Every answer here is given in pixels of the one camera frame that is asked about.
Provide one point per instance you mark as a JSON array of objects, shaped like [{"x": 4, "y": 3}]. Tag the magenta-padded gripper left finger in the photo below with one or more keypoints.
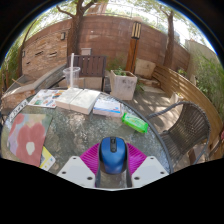
[{"x": 76, "y": 171}]

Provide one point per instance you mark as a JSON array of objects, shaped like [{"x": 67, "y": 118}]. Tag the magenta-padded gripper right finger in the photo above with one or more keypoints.
[{"x": 150, "y": 171}]

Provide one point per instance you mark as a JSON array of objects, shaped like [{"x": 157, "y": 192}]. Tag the blue computer mouse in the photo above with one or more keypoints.
[{"x": 113, "y": 155}]

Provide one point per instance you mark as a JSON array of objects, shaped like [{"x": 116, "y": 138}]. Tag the yellow printed card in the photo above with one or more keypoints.
[{"x": 47, "y": 160}]

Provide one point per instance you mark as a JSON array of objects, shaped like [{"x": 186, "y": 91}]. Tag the green wet wipes pack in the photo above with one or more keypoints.
[{"x": 134, "y": 122}]

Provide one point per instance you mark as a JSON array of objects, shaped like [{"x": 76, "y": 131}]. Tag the brown wicker armchair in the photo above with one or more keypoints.
[{"x": 186, "y": 130}]

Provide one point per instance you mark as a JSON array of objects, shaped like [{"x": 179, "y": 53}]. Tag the small white blue booklet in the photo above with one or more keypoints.
[{"x": 107, "y": 107}]

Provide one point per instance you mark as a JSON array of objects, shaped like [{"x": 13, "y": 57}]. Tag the thick white open book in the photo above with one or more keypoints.
[{"x": 78, "y": 100}]

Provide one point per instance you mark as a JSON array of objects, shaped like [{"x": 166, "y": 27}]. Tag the colourful sticker sheet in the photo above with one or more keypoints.
[{"x": 45, "y": 98}]

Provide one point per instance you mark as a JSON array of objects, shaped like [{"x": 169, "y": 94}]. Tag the low stone block bench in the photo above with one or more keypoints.
[{"x": 90, "y": 83}]

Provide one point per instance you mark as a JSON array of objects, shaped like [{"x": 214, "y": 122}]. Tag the curved wooden slatted bench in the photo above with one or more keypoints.
[{"x": 186, "y": 90}]

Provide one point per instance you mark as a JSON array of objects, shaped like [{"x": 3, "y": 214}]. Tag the white square planter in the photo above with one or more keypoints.
[{"x": 123, "y": 86}]

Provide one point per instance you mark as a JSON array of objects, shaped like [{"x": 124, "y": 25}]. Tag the clear plastic cup with straw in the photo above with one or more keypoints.
[{"x": 71, "y": 78}]

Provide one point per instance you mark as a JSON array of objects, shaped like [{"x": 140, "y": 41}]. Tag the beige stone slab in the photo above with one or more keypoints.
[{"x": 145, "y": 68}]

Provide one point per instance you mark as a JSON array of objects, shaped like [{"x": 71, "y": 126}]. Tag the dark wooden slatted chair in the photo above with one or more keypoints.
[{"x": 91, "y": 66}]

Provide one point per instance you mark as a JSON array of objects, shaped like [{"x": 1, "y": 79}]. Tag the thin curved tree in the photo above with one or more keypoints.
[{"x": 20, "y": 63}]

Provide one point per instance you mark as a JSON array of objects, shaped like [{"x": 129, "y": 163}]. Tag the slim straight tree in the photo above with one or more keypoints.
[{"x": 170, "y": 43}]

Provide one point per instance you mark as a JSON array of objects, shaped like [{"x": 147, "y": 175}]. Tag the thick forked tree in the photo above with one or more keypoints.
[{"x": 77, "y": 33}]

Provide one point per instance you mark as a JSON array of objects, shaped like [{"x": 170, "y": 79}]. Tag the tall wooden lamp post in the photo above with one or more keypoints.
[{"x": 133, "y": 53}]

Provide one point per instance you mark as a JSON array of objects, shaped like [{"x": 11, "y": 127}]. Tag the white wall box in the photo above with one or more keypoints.
[{"x": 86, "y": 51}]

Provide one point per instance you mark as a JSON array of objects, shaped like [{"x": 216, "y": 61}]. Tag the dark wall lamp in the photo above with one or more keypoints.
[
  {"x": 63, "y": 36},
  {"x": 23, "y": 53}
]

